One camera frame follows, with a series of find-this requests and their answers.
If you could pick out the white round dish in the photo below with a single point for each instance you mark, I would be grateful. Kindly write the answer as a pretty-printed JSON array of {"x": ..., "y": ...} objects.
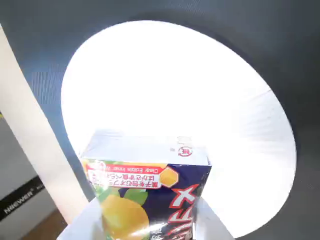
[{"x": 175, "y": 87}]

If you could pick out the colourful candy box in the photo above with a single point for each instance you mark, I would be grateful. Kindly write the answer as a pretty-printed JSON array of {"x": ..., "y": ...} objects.
[{"x": 140, "y": 195}]

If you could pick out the black Neewer stand pole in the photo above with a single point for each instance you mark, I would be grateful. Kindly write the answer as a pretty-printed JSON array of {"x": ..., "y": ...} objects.
[{"x": 20, "y": 200}]

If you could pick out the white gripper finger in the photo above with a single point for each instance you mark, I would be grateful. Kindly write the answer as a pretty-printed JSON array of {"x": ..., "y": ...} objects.
[
  {"x": 82, "y": 222},
  {"x": 212, "y": 222}
]

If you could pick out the dark grey mat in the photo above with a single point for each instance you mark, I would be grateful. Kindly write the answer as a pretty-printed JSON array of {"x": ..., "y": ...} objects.
[{"x": 287, "y": 37}]

